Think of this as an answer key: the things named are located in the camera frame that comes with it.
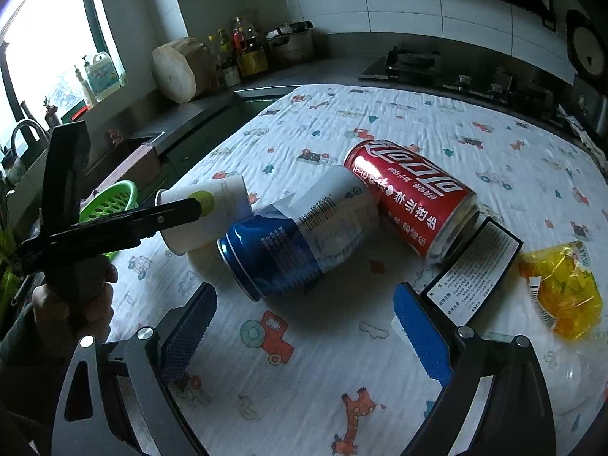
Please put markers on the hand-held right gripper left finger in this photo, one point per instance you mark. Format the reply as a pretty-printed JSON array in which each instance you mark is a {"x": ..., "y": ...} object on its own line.
[{"x": 187, "y": 332}]

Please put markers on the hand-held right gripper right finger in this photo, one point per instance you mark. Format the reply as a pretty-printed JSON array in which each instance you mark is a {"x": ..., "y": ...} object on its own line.
[{"x": 422, "y": 337}]

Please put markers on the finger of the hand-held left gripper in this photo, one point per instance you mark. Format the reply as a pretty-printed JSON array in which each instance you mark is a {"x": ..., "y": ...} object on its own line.
[
  {"x": 156, "y": 218},
  {"x": 66, "y": 175}
]

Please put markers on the green plastic basket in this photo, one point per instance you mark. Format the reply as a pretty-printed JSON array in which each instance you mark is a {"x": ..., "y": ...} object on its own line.
[{"x": 114, "y": 199}]

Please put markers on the white paper cup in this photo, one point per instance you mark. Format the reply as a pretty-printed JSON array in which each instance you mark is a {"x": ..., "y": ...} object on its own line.
[{"x": 223, "y": 199}]

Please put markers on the blue drink can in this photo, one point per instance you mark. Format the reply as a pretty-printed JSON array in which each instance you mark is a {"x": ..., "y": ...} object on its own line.
[{"x": 294, "y": 247}]

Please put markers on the yellow plastic wrapper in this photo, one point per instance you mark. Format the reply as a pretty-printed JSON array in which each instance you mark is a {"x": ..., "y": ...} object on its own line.
[{"x": 565, "y": 294}]

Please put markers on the person's left forearm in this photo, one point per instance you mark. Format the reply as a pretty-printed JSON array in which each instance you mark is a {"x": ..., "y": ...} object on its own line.
[{"x": 28, "y": 365}]

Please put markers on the person's left hand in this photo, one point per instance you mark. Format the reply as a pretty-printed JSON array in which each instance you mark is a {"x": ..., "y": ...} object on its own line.
[{"x": 45, "y": 306}]

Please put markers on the pink towel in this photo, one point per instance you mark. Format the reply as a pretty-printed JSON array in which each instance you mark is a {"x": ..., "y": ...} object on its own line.
[{"x": 142, "y": 161}]

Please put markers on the small figurine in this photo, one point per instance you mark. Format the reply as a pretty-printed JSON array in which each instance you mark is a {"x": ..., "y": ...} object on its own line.
[{"x": 115, "y": 137}]

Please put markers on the steel faucet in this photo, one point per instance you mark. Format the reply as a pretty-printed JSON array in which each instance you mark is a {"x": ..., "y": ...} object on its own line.
[{"x": 26, "y": 128}]

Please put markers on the steel sink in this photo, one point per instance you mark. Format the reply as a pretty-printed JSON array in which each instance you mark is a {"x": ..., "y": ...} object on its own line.
[{"x": 133, "y": 137}]

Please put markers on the black box with white label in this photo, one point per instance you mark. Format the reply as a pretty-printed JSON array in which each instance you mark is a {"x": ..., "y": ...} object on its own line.
[{"x": 475, "y": 266}]

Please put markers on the small white pump bottle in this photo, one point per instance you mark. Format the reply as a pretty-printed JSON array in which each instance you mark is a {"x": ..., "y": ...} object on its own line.
[{"x": 85, "y": 88}]

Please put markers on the printed cartoon tablecloth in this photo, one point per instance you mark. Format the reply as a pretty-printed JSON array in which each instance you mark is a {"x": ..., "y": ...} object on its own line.
[{"x": 332, "y": 342}]

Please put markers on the green kitchen cabinet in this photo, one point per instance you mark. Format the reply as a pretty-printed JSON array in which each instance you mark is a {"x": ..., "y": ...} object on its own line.
[{"x": 209, "y": 128}]

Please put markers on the white detergent bottle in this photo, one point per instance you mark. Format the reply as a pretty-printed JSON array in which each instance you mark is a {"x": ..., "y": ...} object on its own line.
[{"x": 107, "y": 78}]

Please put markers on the red drink can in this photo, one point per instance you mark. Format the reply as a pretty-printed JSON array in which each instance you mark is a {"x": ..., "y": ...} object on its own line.
[{"x": 413, "y": 199}]

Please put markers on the window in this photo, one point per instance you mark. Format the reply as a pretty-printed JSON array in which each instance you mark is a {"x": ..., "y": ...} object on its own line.
[{"x": 47, "y": 33}]

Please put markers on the round wooden chopping block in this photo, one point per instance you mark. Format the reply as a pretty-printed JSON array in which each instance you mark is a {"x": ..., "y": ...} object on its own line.
[{"x": 173, "y": 73}]

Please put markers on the dark sauce bottle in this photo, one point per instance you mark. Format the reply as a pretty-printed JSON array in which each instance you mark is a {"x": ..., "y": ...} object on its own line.
[{"x": 230, "y": 76}]

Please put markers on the metal pressure cooker pot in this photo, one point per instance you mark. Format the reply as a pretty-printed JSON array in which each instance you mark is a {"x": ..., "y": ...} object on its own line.
[{"x": 289, "y": 47}]

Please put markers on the black gas stove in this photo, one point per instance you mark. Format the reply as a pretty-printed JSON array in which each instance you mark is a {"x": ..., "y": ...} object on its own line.
[{"x": 427, "y": 73}]

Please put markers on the black rice cooker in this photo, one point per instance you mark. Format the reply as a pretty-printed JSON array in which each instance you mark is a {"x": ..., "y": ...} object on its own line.
[{"x": 589, "y": 52}]

